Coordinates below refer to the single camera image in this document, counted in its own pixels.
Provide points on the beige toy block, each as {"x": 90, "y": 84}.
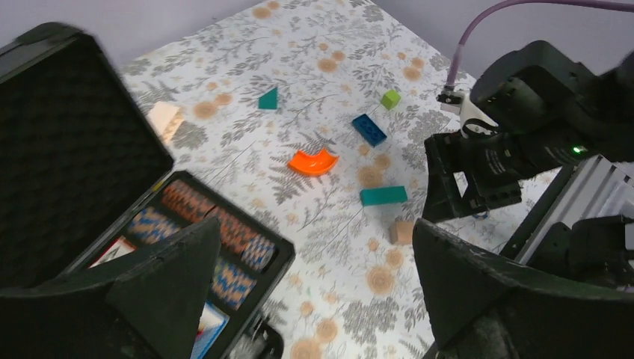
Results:
{"x": 165, "y": 119}

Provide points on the blue rectangular block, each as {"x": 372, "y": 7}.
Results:
{"x": 369, "y": 130}

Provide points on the teal triangular block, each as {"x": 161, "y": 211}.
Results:
{"x": 269, "y": 100}

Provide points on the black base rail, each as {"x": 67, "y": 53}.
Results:
{"x": 582, "y": 226}

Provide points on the green small block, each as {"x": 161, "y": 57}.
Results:
{"x": 390, "y": 99}

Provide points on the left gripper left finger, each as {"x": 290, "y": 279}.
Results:
{"x": 92, "y": 314}

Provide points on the teal rectangular block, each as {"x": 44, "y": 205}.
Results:
{"x": 383, "y": 196}

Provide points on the tan small cube block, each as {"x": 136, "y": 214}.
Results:
{"x": 401, "y": 233}

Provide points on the red playing card deck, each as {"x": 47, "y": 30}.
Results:
{"x": 120, "y": 247}

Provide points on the orange curved block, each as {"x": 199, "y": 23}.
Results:
{"x": 312, "y": 165}

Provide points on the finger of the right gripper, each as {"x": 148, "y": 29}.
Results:
{"x": 443, "y": 200}

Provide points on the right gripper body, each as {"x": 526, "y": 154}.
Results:
{"x": 485, "y": 182}

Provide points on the blue playing card deck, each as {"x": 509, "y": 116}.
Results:
{"x": 211, "y": 324}

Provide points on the blue tan poker chip row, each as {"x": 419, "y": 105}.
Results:
{"x": 182, "y": 265}

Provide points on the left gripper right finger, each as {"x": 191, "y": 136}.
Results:
{"x": 483, "y": 305}

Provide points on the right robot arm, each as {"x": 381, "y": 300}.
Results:
{"x": 531, "y": 111}

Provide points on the black poker chip case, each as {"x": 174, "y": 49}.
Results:
{"x": 79, "y": 160}

